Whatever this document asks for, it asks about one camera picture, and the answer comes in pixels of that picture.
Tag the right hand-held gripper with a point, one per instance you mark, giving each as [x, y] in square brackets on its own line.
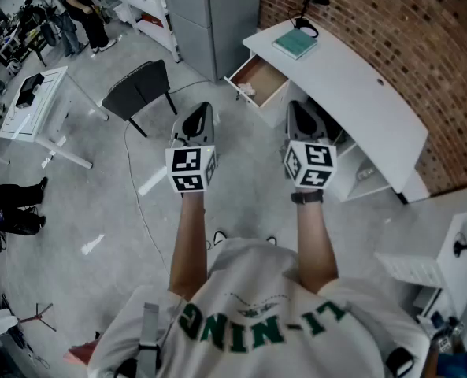
[316, 160]

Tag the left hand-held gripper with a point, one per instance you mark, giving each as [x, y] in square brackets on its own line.
[186, 160]

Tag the white drawer with brown inside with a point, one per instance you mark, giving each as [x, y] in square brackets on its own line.
[262, 81]

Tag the person's right forearm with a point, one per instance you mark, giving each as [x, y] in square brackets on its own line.
[316, 242]

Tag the person's left forearm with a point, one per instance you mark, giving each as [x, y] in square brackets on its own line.
[187, 242]

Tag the white desk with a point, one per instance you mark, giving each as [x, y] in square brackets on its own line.
[355, 93]

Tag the black wristwatch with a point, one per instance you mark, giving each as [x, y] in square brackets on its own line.
[306, 197]

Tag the dark upholstered chair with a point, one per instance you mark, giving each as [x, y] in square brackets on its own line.
[138, 89]

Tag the green book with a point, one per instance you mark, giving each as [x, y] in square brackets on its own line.
[295, 43]

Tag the grey refrigerator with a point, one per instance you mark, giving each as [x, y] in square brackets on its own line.
[209, 22]

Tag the white shelving rack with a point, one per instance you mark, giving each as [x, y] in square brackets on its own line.
[146, 6]

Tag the white metal-leg table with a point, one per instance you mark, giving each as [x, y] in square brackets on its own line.
[36, 104]

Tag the black device box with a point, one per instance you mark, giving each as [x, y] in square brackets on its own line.
[29, 89]

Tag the white printed t-shirt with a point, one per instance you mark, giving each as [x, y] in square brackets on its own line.
[256, 329]

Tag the white cabinet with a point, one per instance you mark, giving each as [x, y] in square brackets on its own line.
[461, 274]

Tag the red stand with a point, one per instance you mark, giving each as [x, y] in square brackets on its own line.
[40, 317]

